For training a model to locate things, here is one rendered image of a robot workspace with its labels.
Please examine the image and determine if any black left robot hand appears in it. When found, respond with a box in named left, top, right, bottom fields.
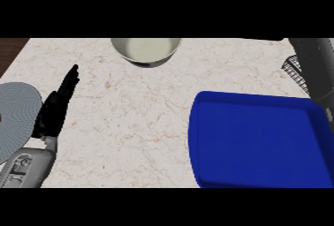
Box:
left=29, top=64, right=81, bottom=139

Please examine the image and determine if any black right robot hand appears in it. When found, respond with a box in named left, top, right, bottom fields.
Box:
left=239, top=37, right=285, bottom=41

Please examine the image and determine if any blue tray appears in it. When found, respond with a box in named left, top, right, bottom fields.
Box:
left=186, top=90, right=334, bottom=189

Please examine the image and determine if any white bowl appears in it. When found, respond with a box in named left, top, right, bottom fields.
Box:
left=109, top=37, right=183, bottom=69

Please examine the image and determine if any black wire tiered basket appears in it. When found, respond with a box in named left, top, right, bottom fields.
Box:
left=280, top=55, right=310, bottom=95

